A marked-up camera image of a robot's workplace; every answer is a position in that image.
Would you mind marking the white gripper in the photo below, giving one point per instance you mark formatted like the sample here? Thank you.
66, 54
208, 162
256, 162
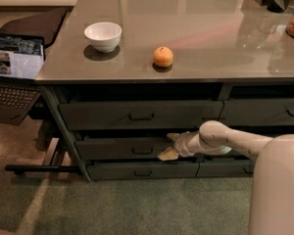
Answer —
181, 144

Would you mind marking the grey drawer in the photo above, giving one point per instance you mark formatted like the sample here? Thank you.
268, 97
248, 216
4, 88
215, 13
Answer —
149, 170
225, 167
138, 114
122, 148
258, 112

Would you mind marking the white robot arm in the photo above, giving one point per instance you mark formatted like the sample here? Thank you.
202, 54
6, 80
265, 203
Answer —
272, 197

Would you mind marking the open black laptop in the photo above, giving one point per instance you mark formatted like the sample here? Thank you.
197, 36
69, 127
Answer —
21, 59

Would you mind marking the orange mandarin fruit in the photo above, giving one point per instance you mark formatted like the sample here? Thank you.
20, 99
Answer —
162, 57

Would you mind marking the white ceramic bowl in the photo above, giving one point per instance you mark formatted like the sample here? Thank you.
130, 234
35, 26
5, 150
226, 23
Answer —
104, 37

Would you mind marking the black bar stand base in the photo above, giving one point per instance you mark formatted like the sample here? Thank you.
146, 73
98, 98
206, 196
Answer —
20, 168

